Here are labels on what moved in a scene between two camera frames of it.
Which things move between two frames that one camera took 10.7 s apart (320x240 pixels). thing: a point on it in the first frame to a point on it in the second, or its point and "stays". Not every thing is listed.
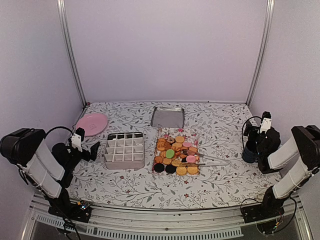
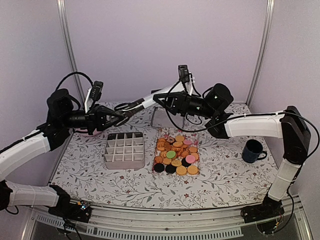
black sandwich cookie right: [170, 169] stays
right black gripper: [251, 136] to [177, 103]
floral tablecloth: [177, 155] stays
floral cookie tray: [176, 152] stays
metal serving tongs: [228, 161] to [143, 103]
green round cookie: [170, 153] stays
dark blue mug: [250, 153] stays
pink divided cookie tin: [124, 150] stays
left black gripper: [94, 152] to [96, 118]
